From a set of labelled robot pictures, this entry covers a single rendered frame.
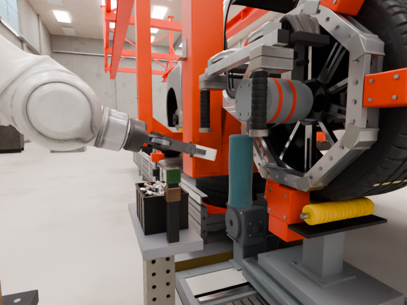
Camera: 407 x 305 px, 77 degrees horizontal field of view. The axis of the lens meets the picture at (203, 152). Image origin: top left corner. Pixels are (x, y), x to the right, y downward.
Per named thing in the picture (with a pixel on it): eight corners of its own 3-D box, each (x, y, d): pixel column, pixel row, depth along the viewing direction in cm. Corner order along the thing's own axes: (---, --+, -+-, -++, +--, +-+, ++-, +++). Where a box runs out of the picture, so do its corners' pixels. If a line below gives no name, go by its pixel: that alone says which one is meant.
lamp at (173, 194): (181, 201, 68) (181, 187, 68) (166, 203, 67) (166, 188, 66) (177, 197, 72) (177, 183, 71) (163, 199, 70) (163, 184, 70)
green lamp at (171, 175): (181, 183, 68) (181, 168, 67) (166, 184, 66) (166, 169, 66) (177, 180, 71) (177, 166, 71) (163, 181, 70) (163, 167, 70)
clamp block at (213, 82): (227, 89, 90) (227, 74, 89) (203, 88, 87) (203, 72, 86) (221, 91, 95) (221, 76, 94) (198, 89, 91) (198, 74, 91)
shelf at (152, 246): (203, 249, 72) (203, 239, 72) (143, 261, 66) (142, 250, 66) (168, 205, 112) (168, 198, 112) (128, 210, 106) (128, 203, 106)
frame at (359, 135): (373, 206, 62) (392, -33, 56) (354, 209, 59) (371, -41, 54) (252, 169, 112) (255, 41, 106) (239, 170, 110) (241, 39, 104)
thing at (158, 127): (194, 144, 325) (194, 117, 321) (153, 146, 306) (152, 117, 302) (189, 143, 341) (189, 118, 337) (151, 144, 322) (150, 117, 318)
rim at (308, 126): (343, 11, 96) (289, 123, 126) (294, 0, 87) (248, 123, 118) (490, 64, 60) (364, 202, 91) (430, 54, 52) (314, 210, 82)
